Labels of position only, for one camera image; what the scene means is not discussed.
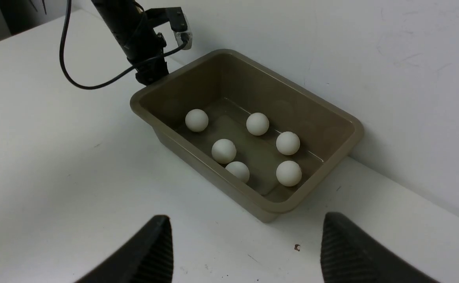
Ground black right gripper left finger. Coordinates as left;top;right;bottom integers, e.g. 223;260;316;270
77;215;174;283

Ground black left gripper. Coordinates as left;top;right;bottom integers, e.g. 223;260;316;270
126;33;169;86

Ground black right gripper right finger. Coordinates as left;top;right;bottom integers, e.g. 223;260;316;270
320;212;437;283

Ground white ping-pong ball black mark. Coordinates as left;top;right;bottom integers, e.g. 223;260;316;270
246;112;269;136

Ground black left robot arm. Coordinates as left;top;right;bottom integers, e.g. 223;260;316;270
92;0;169;86

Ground taupe plastic storage bin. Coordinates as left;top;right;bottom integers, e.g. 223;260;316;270
130;50;364;223

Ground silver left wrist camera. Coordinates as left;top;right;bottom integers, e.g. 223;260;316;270
145;7;193;50

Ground black left camera cable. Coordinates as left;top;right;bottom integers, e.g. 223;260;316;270
59;0;188;90

